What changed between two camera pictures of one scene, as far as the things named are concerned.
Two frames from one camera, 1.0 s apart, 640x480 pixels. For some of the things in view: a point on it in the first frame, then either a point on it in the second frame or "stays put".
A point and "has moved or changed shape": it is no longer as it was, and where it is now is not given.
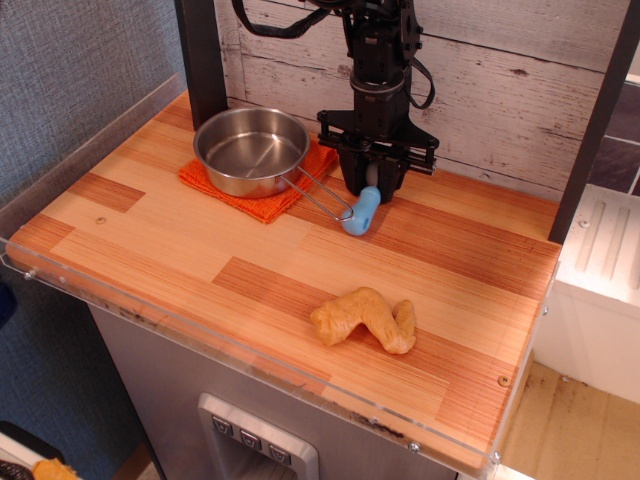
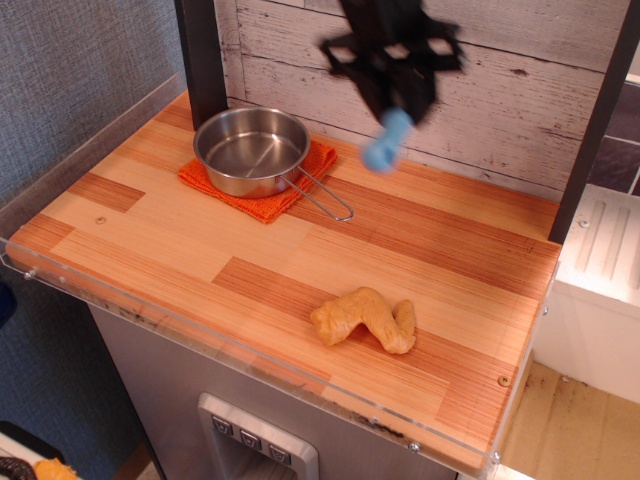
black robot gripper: (380, 118) -> (394, 37)
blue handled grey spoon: (357, 219) has moved or changed shape
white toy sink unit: (590, 325) stays put
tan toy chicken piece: (336, 318) stays put
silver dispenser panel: (246, 446) stays put
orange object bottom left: (53, 469) stays put
